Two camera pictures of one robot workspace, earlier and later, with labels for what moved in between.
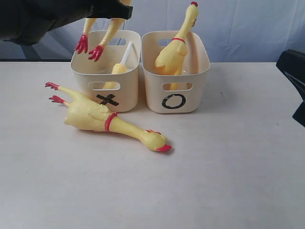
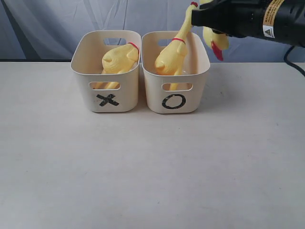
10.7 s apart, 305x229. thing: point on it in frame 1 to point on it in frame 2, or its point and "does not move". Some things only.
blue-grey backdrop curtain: x=235 y=30 does not move
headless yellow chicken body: x=115 y=25 to x=118 y=60
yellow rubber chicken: x=85 y=114 to x=218 y=42
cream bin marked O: x=175 y=94 does not move
